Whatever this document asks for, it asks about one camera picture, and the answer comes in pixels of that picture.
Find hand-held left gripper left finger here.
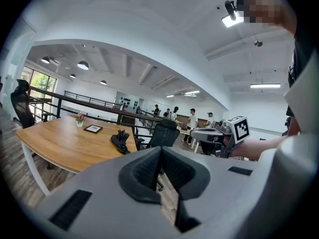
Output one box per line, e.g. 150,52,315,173
32,146,180,239

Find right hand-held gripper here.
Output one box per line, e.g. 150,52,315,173
190,116,250,158

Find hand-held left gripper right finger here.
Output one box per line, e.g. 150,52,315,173
162,147,261,239

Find black cloth bundle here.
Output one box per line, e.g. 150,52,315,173
111,129,132,155

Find person's right forearm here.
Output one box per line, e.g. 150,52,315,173
231,134,290,162

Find white-legged work table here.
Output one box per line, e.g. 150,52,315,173
176,127,200,153

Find brown wooden counter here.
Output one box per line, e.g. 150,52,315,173
177,115,209,129

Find black mesh office chair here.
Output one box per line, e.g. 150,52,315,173
134,119,181,192
10,79,36,129

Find wooden table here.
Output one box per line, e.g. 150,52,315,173
15,116,138,197

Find pink flowers in white pot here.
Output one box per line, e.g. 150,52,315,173
75,113,87,128

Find black metal railing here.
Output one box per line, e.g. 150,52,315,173
28,85,164,135

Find thin black balcony railing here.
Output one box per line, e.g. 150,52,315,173
64,90,123,109

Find square ceiling light panel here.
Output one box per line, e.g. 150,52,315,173
221,10,244,28

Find person's black shirt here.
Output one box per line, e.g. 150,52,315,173
286,32,307,117

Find person's head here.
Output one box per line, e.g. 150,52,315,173
236,0,297,37

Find large window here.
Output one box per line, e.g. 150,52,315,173
21,66,57,121

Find black picture frame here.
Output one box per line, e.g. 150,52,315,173
83,124,104,134

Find white wall display panel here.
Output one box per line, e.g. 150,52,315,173
116,91,141,112

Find black head-mounted camera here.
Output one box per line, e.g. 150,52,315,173
224,0,238,21

